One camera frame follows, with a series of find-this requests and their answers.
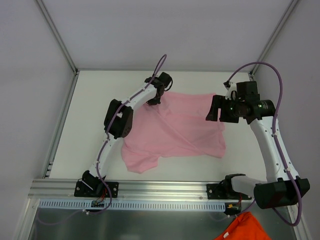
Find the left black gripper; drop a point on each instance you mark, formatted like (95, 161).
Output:
(153, 100)

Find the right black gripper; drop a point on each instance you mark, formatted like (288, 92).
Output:
(224, 109)

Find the pink t shirt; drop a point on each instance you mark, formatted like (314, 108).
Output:
(177, 127)

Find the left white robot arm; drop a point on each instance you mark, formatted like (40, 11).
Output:
(118, 123)

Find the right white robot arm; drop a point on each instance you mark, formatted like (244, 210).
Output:
(283, 185)

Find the orange t shirt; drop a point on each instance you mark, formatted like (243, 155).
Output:
(244, 227)

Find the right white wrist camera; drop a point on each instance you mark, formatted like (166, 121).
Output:
(231, 90)

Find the slotted cable duct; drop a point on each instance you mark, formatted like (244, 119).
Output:
(132, 205)

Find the right aluminium frame post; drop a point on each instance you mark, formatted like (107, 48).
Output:
(284, 19)

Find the aluminium frame post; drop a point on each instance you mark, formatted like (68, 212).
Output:
(56, 35)
(284, 19)

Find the left aluminium frame post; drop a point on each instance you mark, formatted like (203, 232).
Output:
(56, 35)

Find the aluminium mounting rail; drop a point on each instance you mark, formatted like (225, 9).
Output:
(124, 190)

